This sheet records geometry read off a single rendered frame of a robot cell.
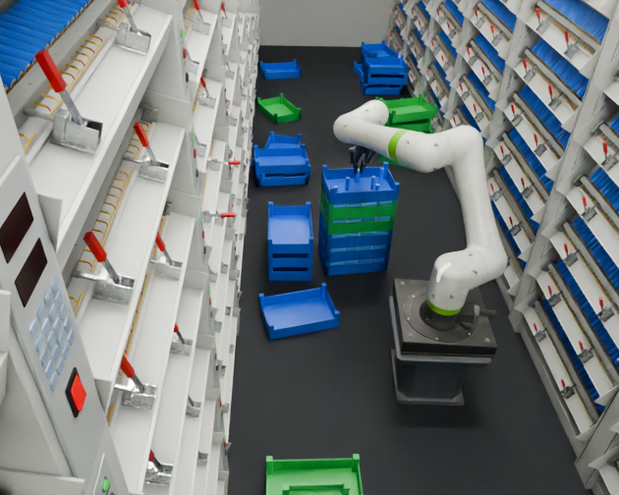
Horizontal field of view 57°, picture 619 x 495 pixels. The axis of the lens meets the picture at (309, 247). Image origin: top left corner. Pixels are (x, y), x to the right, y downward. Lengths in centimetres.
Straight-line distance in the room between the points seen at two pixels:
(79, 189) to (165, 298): 47
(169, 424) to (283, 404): 116
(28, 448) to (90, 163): 25
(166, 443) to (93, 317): 41
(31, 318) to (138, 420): 43
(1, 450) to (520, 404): 204
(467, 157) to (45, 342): 165
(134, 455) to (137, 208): 33
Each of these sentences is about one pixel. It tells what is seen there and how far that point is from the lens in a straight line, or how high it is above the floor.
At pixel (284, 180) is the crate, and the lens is 330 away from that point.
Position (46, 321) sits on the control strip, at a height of 145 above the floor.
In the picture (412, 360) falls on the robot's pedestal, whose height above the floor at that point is 28.
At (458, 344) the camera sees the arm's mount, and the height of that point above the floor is 34.
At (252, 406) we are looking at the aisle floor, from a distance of 217.
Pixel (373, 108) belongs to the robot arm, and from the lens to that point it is 222.
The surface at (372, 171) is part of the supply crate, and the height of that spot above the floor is 43.
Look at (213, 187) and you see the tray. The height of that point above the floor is 89.
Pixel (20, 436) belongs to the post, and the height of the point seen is 138.
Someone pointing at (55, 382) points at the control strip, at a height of 141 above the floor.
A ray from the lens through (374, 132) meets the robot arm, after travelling 202.
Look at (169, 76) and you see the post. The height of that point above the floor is 137.
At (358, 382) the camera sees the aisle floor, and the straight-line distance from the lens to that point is 225.
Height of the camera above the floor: 174
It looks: 38 degrees down
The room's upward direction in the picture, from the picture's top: 2 degrees clockwise
